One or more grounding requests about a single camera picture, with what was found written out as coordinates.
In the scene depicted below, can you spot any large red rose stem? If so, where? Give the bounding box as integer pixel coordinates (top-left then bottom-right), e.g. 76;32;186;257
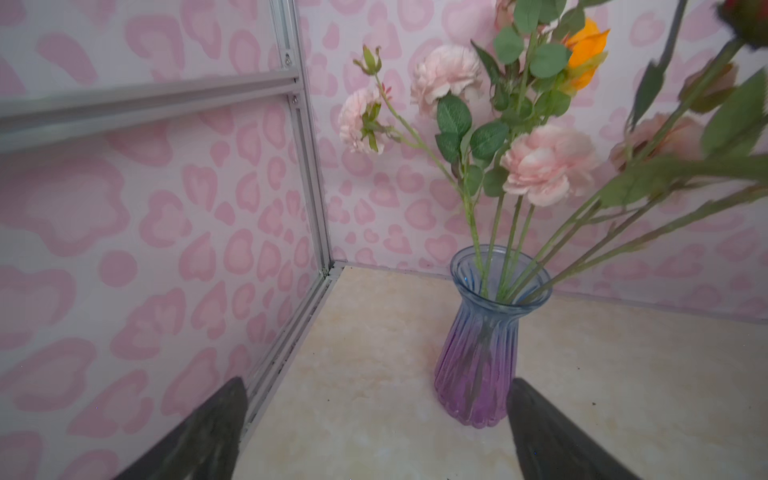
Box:
509;1;767;304

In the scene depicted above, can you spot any left aluminium frame strut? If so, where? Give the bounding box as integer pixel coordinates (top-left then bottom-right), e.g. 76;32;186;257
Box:
248;1;346;431

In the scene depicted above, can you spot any pink peony branch with bud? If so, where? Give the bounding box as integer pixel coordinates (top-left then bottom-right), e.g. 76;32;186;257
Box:
337;45;507;276

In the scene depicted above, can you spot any peach rose stem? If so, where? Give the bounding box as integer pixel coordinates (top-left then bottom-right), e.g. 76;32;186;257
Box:
506;57;738;302

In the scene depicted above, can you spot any pink peony flower stem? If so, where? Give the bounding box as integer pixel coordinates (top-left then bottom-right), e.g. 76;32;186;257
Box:
483;125;601;304

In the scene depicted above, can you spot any purple glass vase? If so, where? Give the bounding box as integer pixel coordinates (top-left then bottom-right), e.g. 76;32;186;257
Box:
433;244;552;429

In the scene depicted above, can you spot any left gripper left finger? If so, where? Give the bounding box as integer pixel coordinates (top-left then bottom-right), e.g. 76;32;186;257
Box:
117;377;248;479

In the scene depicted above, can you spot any orange rose stem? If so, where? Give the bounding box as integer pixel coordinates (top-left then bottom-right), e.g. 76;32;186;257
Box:
469;1;607;274

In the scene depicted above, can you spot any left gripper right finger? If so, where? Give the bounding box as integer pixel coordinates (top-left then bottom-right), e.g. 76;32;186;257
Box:
507;378;639;480

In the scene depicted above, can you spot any striped pink peony branch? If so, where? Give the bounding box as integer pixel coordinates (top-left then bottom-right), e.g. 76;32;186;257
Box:
517;69;767;305

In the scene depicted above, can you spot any diagonal aluminium frame strut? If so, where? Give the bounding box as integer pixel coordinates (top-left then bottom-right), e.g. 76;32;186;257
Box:
1;68;302;154

